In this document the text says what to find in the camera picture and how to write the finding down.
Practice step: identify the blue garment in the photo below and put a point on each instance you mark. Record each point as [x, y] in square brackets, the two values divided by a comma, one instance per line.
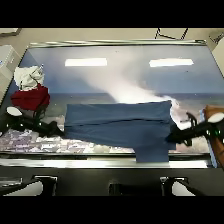
[120, 125]

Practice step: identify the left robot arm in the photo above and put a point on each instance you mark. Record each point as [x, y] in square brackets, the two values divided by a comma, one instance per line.
[30, 123]

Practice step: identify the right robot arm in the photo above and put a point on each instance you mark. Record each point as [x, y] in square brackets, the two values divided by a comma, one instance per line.
[200, 128]

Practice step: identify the red garment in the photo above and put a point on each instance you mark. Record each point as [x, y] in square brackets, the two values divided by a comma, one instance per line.
[30, 97]

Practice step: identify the white garment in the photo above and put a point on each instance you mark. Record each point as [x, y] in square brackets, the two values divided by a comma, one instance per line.
[28, 77]

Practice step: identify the brown garment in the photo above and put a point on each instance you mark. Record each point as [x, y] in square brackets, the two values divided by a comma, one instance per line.
[216, 140]

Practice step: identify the silver frame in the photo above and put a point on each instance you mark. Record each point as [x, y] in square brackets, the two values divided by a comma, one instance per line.
[100, 163]

